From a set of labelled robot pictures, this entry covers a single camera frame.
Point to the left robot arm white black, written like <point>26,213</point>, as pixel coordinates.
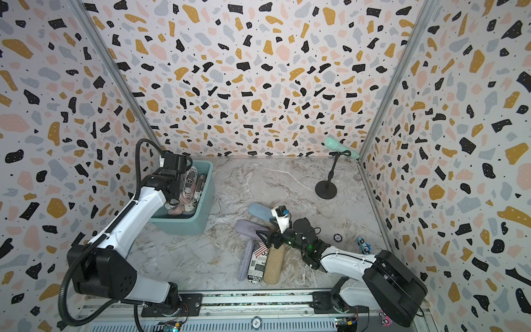
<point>101,268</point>

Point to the small blue toy car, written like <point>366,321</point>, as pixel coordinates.
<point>364,246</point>

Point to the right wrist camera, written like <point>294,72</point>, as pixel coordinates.
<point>283,218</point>

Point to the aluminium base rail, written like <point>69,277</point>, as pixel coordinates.
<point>245,310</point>

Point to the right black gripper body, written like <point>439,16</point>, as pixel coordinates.
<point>292,240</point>

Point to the purple felt case diagonal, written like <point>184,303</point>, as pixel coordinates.
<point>245,262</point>

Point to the newspaper flag case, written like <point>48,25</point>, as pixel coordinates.
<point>200,184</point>
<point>258,262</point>
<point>189,188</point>

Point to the purple felt case horizontal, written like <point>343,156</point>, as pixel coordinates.
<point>249,229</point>

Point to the tan case behind blue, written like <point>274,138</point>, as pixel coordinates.
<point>273,227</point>

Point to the light blue felt case right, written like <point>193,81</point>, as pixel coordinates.
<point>263,213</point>

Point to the pink toy car on rail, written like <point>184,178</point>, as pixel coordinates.
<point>385,319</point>

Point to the tan felt case front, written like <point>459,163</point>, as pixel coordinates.
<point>273,267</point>

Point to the pink glasses case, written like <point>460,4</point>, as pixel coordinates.
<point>174,209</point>

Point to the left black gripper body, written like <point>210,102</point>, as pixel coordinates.
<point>178,173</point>

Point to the teal plastic storage box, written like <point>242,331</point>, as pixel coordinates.
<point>194,224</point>

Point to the newspaper flag case front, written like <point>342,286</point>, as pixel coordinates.
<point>258,262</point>

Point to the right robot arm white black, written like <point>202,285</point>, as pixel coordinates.
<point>377,281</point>

